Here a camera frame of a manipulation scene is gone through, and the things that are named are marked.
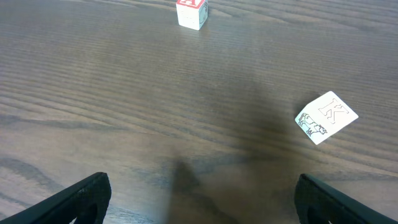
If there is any red letter A block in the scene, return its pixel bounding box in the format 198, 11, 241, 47
176, 0, 208, 30

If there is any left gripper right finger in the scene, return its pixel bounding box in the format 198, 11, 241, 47
294, 174, 397, 224

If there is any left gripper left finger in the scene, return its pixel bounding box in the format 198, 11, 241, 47
1, 172, 111, 224

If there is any white yellow-sided K block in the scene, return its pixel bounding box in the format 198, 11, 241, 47
295, 91, 359, 145

